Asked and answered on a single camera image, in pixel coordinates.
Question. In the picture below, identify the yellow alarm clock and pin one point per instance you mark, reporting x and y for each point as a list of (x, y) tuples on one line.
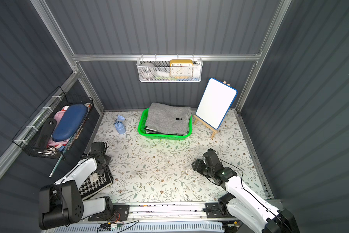
[(181, 68)]

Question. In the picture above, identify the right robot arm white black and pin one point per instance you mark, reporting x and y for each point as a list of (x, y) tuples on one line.
[(250, 201)]

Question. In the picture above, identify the green plastic basket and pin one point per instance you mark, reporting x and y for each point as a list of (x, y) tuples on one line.
[(143, 132)]

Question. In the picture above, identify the pink item in basket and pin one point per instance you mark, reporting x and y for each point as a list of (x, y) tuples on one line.
[(52, 145)]

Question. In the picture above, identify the wooden easel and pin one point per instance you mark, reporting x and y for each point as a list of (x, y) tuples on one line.
[(197, 119)]

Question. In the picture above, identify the black white checkered scarf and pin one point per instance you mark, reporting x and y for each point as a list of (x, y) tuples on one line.
[(151, 131)]

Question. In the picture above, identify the floral table cloth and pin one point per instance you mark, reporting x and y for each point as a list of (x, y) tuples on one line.
[(156, 170)]

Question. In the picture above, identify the grey scarf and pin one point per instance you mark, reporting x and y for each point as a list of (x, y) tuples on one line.
[(169, 119)]

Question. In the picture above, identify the black remote in basket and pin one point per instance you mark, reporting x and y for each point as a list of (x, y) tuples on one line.
[(45, 134)]

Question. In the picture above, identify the houndstooth scarf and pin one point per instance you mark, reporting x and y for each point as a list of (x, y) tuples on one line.
[(95, 183)]

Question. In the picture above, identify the small whiteboard blue frame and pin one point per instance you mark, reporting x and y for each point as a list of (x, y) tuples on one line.
[(215, 102)]

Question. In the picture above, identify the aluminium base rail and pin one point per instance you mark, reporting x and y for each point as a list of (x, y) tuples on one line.
[(160, 210)]

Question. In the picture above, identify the black wire side basket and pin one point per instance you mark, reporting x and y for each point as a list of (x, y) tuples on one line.
[(27, 136)]

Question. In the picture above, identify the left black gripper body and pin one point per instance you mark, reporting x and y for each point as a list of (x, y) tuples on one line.
[(105, 160)]

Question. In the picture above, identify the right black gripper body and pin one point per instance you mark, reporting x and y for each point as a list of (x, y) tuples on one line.
[(198, 165)]

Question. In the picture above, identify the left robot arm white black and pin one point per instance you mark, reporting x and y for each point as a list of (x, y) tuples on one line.
[(69, 199)]

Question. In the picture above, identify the blue oval case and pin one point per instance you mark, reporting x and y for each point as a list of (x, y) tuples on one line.
[(70, 122)]

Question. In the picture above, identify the white tape roll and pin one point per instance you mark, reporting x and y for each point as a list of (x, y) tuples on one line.
[(147, 71)]

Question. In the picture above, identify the white wire wall basket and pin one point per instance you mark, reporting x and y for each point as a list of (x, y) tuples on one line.
[(163, 70)]

